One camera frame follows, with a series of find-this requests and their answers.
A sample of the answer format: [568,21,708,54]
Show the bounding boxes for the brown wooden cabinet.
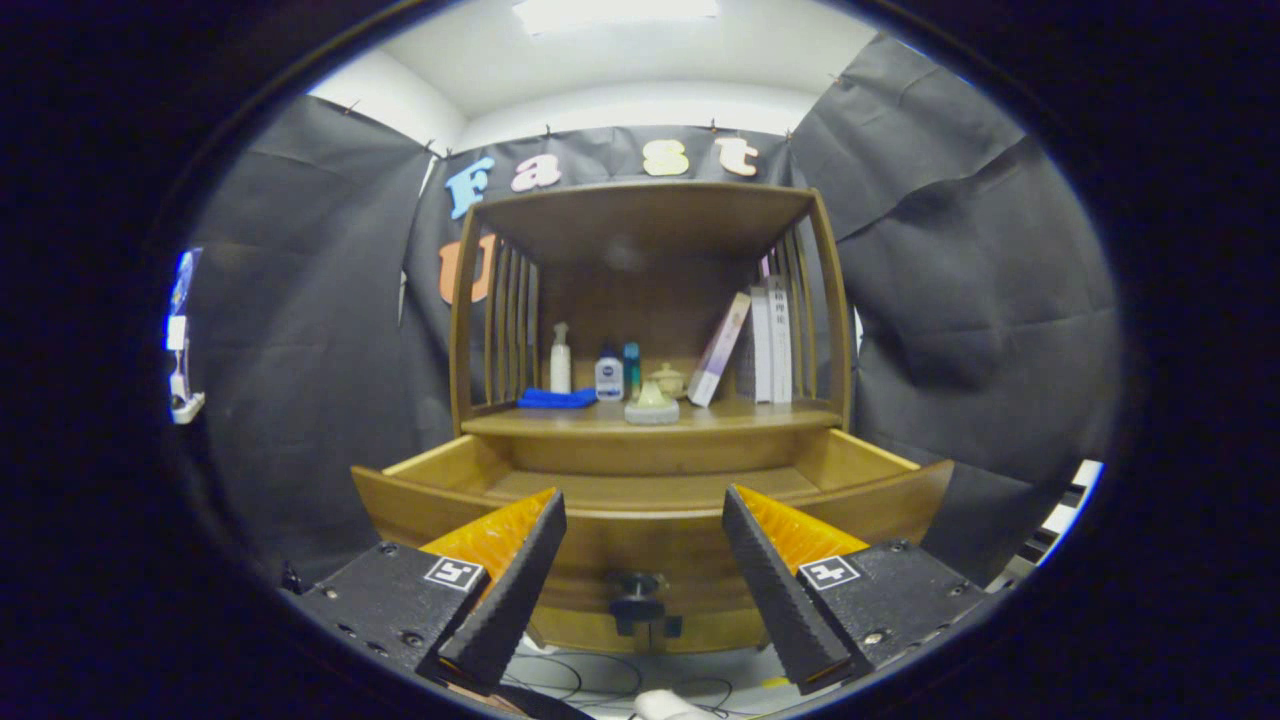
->
[447,180,853,656]

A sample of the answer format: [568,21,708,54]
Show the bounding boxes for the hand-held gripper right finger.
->
[722,484,991,695]

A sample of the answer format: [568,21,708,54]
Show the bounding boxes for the black floor cables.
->
[500,650,736,716]

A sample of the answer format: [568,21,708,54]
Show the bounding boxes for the white book black lettering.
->
[767,276,794,404]

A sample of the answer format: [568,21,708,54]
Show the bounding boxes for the wooden cabinet door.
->
[525,605,651,656]
[650,610,766,654]

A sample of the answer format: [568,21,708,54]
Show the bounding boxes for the plain white book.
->
[750,285,773,404]

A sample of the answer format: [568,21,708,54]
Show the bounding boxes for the purple and white book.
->
[687,292,752,408]

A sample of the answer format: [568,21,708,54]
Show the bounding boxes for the white shelf unit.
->
[1035,458,1104,541]

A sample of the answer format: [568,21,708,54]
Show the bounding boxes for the white floor object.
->
[635,690,716,720]

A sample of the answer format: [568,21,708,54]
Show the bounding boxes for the blue folded cloth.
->
[517,387,598,410]

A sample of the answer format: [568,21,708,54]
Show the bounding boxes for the wooden countertop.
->
[460,395,843,438]

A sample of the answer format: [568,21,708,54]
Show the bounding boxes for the blue white printed board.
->
[165,248,201,351]

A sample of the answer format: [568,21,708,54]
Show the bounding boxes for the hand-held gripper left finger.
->
[285,487,568,696]

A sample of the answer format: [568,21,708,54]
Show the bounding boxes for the pale green grey-based holder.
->
[624,378,681,426]

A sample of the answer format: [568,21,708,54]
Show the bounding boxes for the wooden drawer with black knob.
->
[350,428,956,619]

